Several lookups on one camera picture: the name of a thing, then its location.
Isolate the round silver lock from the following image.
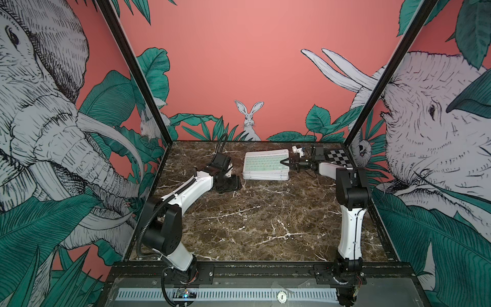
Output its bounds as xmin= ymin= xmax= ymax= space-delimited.
xmin=277 ymin=291 xmax=288 ymax=304

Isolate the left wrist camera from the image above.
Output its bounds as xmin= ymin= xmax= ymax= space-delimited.
xmin=210 ymin=153 xmax=233 ymax=173

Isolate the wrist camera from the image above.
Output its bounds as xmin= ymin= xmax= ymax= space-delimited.
xmin=210 ymin=153 xmax=233 ymax=173
xmin=292 ymin=145 xmax=327 ymax=162

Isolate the black white checkerboard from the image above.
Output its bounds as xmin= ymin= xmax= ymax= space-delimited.
xmin=324 ymin=149 xmax=353 ymax=168

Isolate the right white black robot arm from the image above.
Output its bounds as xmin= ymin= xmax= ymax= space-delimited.
xmin=280 ymin=157 xmax=372 ymax=285

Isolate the white keyboard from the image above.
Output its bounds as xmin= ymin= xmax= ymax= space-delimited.
xmin=242 ymin=173 xmax=290 ymax=181

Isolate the small electronics board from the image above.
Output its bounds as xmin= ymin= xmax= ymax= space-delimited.
xmin=175 ymin=289 xmax=198 ymax=301

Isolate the green keyboard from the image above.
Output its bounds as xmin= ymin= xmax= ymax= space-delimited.
xmin=243 ymin=149 xmax=289 ymax=173

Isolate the left black frame post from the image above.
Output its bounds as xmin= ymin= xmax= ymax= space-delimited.
xmin=97 ymin=0 xmax=173 ymax=147

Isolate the right black frame post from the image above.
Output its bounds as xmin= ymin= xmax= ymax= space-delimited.
xmin=344 ymin=0 xmax=438 ymax=147

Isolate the black front mounting rail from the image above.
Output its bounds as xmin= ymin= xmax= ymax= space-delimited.
xmin=106 ymin=261 xmax=417 ymax=287

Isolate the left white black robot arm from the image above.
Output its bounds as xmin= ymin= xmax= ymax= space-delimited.
xmin=135 ymin=171 xmax=242 ymax=272

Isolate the black frame post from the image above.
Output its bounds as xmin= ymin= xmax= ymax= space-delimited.
xmin=97 ymin=0 xmax=173 ymax=147
xmin=344 ymin=0 xmax=438 ymax=147

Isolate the white slotted cable duct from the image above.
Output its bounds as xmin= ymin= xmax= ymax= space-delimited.
xmin=116 ymin=287 xmax=338 ymax=303

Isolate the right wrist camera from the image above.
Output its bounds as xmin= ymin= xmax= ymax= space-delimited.
xmin=292 ymin=145 xmax=327 ymax=162

